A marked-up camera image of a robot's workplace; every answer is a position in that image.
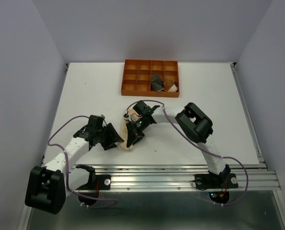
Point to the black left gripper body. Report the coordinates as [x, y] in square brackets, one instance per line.
[100, 132]

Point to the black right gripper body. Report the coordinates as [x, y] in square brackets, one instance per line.
[141, 124]

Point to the peach underwear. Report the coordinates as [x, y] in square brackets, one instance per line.
[124, 133]

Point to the dark grey underwear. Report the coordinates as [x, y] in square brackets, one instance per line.
[157, 83]

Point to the brown underwear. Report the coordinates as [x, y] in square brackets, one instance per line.
[170, 86]

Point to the orange compartment tray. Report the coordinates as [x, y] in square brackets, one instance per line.
[136, 79]

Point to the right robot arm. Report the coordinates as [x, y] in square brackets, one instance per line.
[196, 127]

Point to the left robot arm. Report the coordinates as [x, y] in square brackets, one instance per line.
[50, 184]

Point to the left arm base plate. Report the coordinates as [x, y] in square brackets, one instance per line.
[82, 182]

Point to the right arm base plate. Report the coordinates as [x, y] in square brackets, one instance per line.
[209, 181]

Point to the aluminium right side rail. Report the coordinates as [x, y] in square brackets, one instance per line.
[248, 118]

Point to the aluminium rail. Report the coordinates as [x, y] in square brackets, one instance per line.
[248, 118]
[175, 178]

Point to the aluminium front rail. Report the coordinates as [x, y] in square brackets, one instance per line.
[175, 178]

